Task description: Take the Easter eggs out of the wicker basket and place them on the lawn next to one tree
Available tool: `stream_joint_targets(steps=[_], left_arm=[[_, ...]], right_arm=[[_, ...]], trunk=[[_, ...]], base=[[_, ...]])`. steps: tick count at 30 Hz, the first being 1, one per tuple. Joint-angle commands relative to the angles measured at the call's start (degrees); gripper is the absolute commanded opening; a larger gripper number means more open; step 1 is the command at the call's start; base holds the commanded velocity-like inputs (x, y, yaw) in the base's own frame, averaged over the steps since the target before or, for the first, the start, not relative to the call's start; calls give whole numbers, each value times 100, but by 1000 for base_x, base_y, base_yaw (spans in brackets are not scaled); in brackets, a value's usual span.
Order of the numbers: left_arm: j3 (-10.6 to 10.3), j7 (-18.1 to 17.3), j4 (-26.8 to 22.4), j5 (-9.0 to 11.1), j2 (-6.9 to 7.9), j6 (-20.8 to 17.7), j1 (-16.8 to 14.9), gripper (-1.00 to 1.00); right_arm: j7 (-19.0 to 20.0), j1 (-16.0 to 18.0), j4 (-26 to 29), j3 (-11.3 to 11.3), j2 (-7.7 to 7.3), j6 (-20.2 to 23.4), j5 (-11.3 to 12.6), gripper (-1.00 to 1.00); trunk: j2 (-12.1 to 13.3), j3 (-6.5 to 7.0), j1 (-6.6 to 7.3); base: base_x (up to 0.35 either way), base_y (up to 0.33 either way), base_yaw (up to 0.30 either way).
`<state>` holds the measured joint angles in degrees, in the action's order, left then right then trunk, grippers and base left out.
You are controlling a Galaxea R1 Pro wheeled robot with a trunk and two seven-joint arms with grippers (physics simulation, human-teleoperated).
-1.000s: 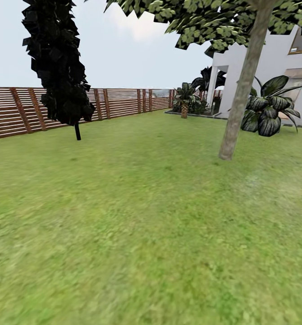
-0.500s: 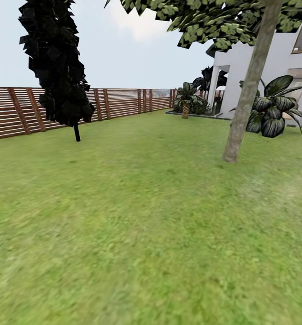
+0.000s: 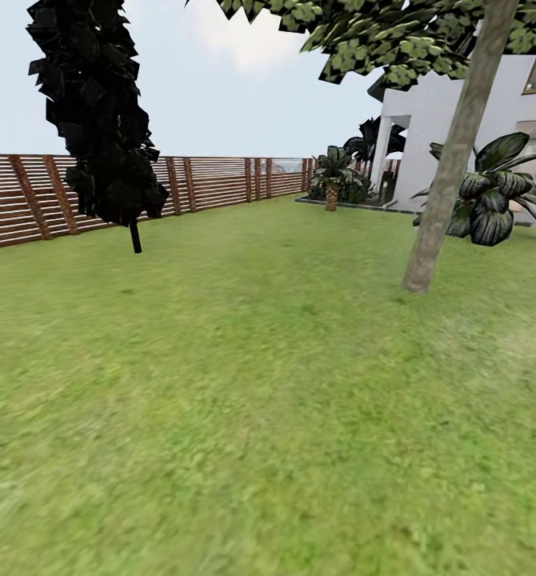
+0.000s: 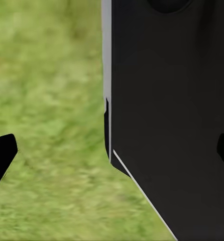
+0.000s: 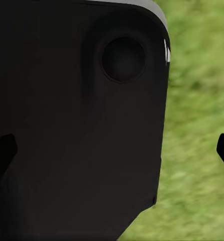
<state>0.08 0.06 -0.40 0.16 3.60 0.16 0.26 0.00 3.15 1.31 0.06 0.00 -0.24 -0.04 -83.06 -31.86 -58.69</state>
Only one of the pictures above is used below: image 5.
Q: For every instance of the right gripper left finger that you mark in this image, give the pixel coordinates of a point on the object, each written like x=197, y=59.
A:
x=8, y=150

